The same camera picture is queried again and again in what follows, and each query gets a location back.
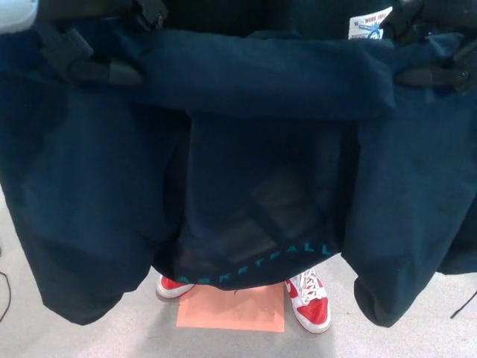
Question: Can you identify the orange floor marker sheet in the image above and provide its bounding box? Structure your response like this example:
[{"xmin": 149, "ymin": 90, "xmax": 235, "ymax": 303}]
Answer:
[{"xmin": 175, "ymin": 284, "xmax": 286, "ymax": 333}]

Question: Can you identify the person's right red white sneaker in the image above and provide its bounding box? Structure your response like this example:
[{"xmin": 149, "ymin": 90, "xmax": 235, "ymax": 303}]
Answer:
[{"xmin": 155, "ymin": 274, "xmax": 195, "ymax": 302}]

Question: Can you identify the person's red white sneaker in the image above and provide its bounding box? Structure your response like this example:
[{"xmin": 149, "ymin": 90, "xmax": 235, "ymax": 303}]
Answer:
[
  {"xmin": 155, "ymin": 274, "xmax": 195, "ymax": 302},
  {"xmin": 283, "ymin": 266, "xmax": 332, "ymax": 334}
]

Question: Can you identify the person's left red white sneaker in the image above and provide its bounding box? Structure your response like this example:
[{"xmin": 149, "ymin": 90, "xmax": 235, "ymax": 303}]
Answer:
[{"xmin": 283, "ymin": 266, "xmax": 332, "ymax": 334}]

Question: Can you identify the thin black floor cable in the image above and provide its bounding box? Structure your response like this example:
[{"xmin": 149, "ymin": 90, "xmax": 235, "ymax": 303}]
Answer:
[{"xmin": 0, "ymin": 271, "xmax": 13, "ymax": 322}]

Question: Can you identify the dark teal coat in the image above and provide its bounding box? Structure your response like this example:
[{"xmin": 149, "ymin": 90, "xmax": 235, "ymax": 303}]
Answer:
[{"xmin": 0, "ymin": 0, "xmax": 477, "ymax": 329}]

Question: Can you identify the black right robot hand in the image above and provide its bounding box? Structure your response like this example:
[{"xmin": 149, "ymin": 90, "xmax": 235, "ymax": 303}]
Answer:
[{"xmin": 383, "ymin": 0, "xmax": 477, "ymax": 95}]

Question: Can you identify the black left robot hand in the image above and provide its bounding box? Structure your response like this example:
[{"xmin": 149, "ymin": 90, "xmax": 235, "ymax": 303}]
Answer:
[{"xmin": 34, "ymin": 0, "xmax": 169, "ymax": 87}]

